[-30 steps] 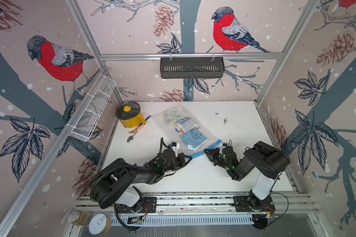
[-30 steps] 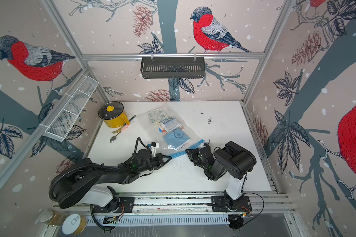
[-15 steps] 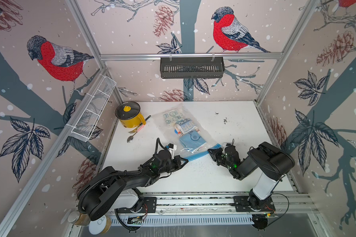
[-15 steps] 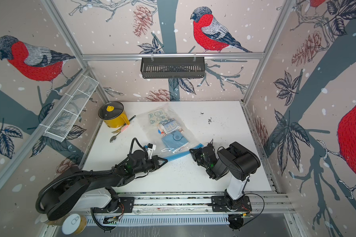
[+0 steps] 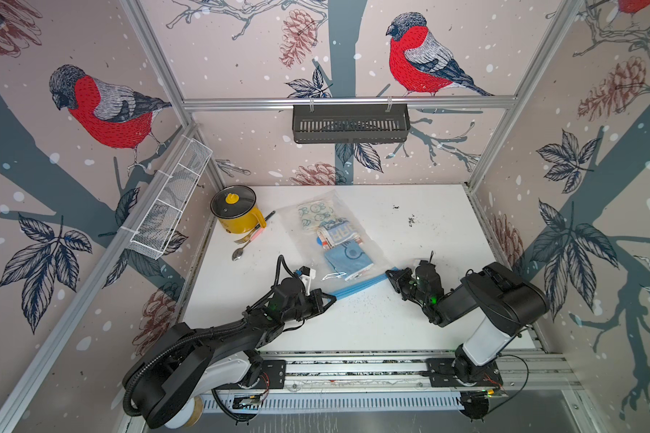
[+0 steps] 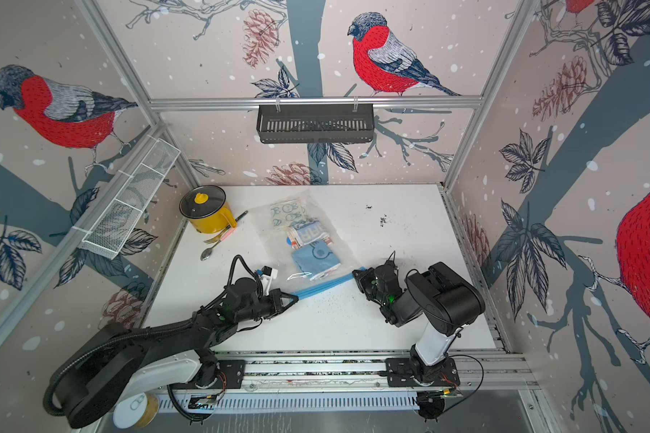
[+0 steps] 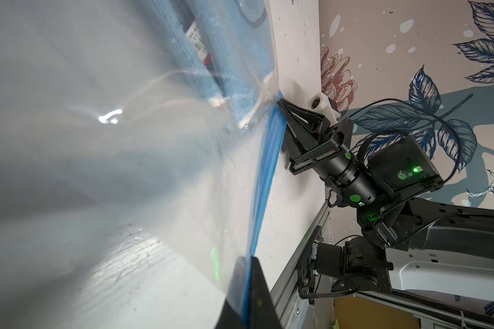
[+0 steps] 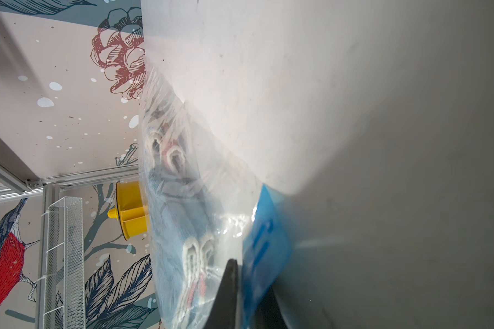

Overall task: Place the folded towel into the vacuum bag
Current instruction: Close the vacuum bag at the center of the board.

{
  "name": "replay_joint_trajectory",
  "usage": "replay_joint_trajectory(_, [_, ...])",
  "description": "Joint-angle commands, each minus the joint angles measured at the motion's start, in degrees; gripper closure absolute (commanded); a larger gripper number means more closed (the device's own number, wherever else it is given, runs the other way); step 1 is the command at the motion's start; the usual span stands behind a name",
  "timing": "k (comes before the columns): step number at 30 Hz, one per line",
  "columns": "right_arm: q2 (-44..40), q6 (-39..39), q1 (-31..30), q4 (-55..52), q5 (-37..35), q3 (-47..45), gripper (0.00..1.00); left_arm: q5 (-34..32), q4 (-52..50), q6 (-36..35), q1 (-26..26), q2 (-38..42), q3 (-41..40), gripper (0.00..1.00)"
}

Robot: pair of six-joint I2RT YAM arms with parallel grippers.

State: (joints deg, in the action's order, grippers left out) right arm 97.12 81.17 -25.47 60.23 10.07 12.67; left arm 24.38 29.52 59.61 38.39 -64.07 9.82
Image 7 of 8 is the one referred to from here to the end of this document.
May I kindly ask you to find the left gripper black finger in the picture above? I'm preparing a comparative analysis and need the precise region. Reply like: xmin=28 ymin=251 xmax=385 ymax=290
xmin=215 ymin=257 xmax=282 ymax=329

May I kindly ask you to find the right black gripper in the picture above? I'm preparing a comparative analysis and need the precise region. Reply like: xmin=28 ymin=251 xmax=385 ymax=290
xmin=277 ymin=98 xmax=380 ymax=208

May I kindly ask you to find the blue towel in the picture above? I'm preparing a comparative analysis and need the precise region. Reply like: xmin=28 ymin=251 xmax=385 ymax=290
xmin=142 ymin=1 xmax=276 ymax=127

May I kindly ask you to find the clear vacuum bag blue zip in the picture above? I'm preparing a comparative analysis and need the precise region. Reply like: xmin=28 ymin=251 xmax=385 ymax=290
xmin=0 ymin=1 xmax=279 ymax=328

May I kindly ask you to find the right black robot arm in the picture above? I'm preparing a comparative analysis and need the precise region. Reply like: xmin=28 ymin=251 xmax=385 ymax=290
xmin=277 ymin=100 xmax=494 ymax=302

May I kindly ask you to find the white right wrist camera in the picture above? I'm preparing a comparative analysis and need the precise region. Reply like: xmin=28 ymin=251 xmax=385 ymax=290
xmin=307 ymin=92 xmax=341 ymax=126

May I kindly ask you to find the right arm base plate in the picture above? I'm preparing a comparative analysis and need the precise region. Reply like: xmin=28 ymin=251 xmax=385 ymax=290
xmin=296 ymin=230 xmax=322 ymax=305

